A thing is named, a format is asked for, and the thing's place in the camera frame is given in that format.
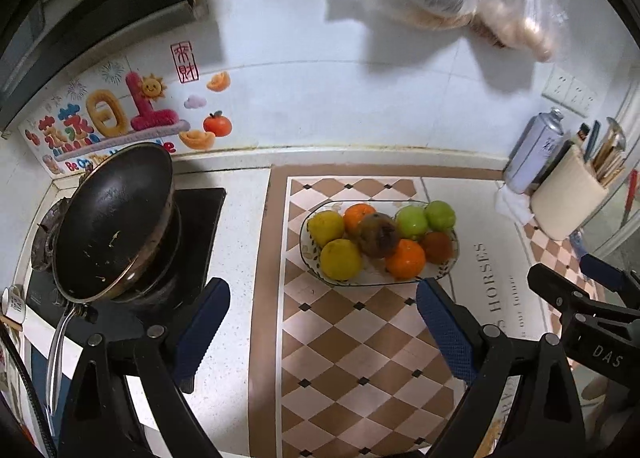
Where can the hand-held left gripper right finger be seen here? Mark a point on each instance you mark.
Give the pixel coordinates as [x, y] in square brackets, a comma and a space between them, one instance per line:
[447, 333]

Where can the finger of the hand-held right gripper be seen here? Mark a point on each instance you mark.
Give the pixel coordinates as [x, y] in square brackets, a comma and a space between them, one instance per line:
[605, 270]
[557, 290]

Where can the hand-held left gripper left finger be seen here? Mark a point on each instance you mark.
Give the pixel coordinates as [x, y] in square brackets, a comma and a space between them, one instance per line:
[200, 333]

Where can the orange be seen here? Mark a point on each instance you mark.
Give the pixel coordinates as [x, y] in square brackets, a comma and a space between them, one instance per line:
[359, 215]
[406, 259]

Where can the brown-orange round fruit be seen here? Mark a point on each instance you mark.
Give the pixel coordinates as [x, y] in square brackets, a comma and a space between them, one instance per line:
[437, 246]

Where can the green apple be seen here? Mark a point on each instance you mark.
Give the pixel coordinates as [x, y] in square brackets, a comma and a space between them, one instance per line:
[440, 214]
[411, 222]

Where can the dark red-brown fruit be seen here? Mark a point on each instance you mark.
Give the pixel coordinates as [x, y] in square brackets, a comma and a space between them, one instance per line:
[379, 235]

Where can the yellow citrus fruit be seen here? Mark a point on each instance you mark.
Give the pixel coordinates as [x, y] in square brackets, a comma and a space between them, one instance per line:
[341, 259]
[326, 228]

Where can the floral oval plate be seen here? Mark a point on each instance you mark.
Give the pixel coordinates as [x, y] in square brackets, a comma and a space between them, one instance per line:
[311, 252]

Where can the blue peeler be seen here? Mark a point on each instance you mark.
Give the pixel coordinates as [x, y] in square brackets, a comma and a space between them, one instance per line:
[578, 244]

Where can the red stick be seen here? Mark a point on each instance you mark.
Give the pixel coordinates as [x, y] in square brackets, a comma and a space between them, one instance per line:
[630, 198]

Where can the cream utensil holder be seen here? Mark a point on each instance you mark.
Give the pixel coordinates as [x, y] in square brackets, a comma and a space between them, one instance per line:
[565, 203]

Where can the white tissue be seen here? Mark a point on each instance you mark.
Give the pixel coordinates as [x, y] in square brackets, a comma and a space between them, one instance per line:
[512, 205]

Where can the checkered brown table mat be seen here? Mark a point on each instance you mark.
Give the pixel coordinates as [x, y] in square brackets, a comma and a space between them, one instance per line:
[350, 363]

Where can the bundle of chopsticks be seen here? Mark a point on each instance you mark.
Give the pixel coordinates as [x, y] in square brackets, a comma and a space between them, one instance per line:
[609, 160]

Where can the black glass gas stove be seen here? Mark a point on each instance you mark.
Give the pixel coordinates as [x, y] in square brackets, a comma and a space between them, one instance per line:
[200, 208]

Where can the silver spray can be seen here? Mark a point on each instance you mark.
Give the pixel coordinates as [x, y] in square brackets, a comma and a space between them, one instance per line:
[532, 153]

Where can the metal spoon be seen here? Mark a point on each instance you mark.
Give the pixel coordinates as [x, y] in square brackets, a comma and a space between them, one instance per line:
[616, 130]

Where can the cast iron burner grate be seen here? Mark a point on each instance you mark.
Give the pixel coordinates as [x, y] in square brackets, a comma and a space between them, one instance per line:
[47, 233]

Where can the white cup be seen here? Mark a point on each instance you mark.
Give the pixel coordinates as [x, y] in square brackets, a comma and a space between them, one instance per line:
[12, 307]

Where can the gold ingot sticker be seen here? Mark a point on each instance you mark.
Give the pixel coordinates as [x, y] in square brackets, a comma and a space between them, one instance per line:
[197, 140]

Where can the tangerine sticker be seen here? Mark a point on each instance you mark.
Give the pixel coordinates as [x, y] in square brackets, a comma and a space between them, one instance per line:
[218, 124]

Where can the cloud sticker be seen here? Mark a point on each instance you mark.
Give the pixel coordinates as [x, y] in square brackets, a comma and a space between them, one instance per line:
[194, 102]

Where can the red seal sticker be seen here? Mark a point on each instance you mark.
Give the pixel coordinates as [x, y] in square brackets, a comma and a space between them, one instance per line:
[184, 62]

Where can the clear plastic bag pale contents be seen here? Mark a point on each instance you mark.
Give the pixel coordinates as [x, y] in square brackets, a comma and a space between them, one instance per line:
[520, 3]

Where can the black range hood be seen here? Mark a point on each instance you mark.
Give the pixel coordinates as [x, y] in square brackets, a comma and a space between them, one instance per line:
[75, 3]

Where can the white wall socket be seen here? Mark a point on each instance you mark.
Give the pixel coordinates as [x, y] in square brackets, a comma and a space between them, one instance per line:
[575, 94]
[556, 84]
[589, 103]

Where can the colourful wall sticker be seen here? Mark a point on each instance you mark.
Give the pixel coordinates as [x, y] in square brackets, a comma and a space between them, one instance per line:
[105, 118]

